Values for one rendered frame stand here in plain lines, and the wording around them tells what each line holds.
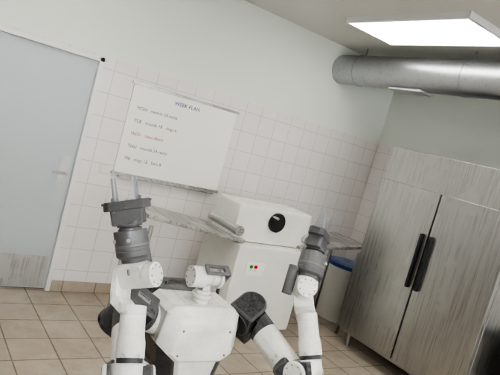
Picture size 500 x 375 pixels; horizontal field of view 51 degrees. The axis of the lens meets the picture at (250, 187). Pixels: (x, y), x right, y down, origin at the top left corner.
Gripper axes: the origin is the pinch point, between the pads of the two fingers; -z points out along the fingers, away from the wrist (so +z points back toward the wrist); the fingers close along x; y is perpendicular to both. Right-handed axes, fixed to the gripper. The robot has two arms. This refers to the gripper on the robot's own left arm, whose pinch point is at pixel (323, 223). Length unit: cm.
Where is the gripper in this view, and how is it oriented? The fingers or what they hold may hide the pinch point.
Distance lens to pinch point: 177.7
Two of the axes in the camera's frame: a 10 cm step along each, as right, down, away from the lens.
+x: -3.3, -4.0, -8.5
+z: -3.0, 9.0, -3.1
